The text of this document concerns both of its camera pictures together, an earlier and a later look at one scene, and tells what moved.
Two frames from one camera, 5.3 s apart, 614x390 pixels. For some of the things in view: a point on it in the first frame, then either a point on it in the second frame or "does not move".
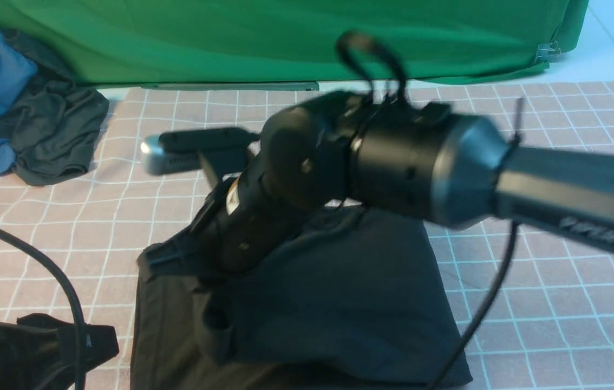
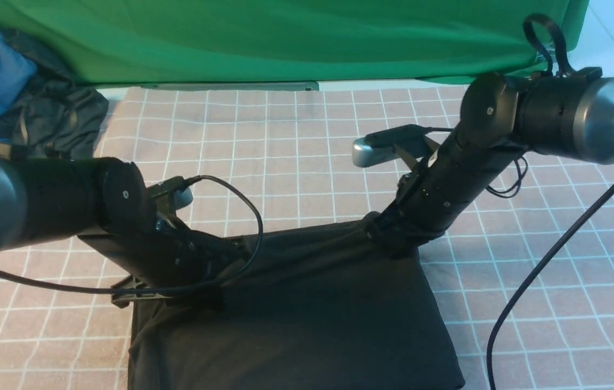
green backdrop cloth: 154,43 does not move
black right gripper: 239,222 to 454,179
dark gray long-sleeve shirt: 353,299 does not move
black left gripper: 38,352 to 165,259
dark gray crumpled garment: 51,124 does not move
